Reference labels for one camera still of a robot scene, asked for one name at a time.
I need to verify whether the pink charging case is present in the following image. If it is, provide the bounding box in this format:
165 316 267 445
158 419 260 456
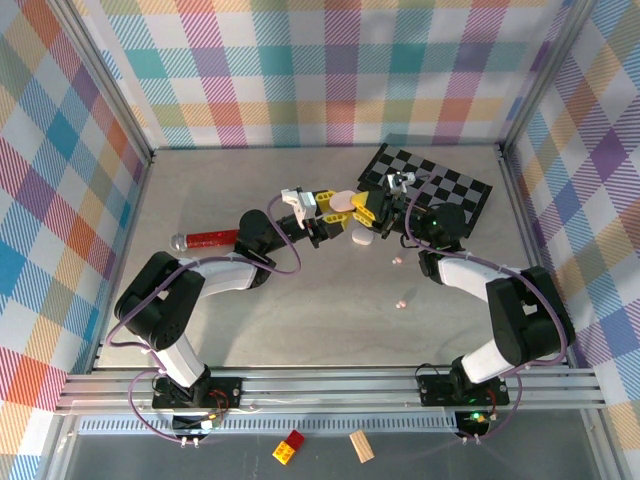
329 188 357 213

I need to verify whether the red test tube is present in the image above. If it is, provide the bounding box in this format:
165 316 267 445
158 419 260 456
169 228 241 254

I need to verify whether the folded black chessboard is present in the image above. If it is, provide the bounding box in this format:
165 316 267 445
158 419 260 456
356 142 494 224

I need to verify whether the black controller board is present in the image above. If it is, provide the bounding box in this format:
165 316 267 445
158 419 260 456
172 413 224 435
455 409 492 437

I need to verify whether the wooden block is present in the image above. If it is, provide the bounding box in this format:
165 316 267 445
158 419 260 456
348 430 376 464

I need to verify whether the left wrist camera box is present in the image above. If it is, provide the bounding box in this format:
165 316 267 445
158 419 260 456
280 187 315 229

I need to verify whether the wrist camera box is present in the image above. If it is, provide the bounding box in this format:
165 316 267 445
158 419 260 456
280 187 315 229
384 171 417 197

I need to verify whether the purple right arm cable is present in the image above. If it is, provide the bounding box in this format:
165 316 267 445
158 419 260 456
403 172 574 444

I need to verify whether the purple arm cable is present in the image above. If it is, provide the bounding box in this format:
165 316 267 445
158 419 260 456
403 172 574 444
105 193 302 445

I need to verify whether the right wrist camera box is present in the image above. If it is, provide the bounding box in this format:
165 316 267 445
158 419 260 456
384 171 417 197

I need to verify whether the aluminium table side rail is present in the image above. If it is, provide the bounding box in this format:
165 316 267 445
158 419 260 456
88 149 157 372
497 144 576 369

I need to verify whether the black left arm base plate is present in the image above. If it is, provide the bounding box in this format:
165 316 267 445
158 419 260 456
151 377 242 410

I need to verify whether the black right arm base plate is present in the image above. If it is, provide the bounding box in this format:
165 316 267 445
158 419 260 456
417 373 511 407

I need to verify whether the aluminium mounting rail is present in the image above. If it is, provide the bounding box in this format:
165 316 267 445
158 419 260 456
54 367 607 416

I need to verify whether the aluminium frame post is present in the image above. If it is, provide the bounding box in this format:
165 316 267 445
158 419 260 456
47 0 155 166
498 0 601 159

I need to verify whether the grey slotted cable duct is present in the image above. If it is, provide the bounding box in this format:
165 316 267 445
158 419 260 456
79 417 464 436

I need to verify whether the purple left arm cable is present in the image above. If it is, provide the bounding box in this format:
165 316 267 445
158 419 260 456
105 193 302 445

